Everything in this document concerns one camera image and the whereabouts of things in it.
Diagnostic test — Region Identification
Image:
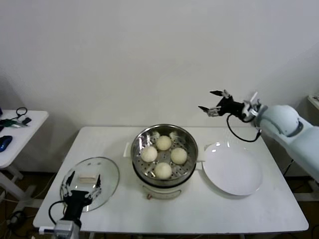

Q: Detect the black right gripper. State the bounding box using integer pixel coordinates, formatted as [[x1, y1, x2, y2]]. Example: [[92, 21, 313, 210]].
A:
[[198, 90, 247, 120]]

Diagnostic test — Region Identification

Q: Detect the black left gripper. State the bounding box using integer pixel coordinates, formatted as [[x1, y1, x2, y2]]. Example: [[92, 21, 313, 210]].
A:
[[60, 170, 103, 220]]

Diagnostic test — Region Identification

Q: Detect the round glass pot lid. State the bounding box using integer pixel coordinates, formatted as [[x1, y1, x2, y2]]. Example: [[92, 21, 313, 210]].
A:
[[60, 156, 121, 213]]

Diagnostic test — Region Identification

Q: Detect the white steamed baozi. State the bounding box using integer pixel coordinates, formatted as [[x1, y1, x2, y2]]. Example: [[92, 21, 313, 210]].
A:
[[154, 162, 173, 180], [170, 147, 188, 165], [156, 135, 172, 151], [141, 146, 159, 163]]

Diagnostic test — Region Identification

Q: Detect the perforated steel steamer basket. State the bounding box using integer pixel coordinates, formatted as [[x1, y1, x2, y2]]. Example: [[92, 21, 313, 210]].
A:
[[131, 124, 199, 187]]

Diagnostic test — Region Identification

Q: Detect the white round plate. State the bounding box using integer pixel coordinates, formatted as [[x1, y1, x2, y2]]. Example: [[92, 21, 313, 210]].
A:
[[202, 142, 264, 197]]

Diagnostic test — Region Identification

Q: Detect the white floor power strip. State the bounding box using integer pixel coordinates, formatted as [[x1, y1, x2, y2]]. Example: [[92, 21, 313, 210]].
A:
[[7, 214, 23, 226]]

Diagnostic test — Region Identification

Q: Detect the white side table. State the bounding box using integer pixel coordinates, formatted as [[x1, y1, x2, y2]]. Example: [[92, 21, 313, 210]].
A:
[[0, 110, 50, 207]]

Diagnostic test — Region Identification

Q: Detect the blue computer mouse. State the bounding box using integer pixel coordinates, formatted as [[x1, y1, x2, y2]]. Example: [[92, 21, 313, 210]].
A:
[[0, 135, 13, 152]]

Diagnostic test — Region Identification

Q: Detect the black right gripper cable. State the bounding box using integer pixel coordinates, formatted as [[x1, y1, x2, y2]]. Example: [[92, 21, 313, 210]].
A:
[[226, 115, 263, 143]]

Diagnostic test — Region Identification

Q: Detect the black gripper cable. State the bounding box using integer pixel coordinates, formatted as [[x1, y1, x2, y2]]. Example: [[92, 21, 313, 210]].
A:
[[48, 200, 68, 225], [226, 115, 263, 143]]

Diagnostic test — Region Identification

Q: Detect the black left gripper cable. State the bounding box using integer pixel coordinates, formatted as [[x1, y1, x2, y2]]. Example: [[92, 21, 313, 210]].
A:
[[48, 200, 68, 225]]

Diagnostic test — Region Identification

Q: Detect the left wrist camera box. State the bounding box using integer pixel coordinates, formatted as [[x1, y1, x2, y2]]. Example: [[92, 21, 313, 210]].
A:
[[38, 226, 57, 235]]

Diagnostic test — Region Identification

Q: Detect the green handled tool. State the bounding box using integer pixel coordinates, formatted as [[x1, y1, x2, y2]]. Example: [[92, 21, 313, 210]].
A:
[[0, 119, 29, 128]]

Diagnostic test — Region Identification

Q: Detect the black power adapter cable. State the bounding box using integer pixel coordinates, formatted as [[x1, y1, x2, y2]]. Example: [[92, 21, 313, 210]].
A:
[[284, 159, 295, 176]]

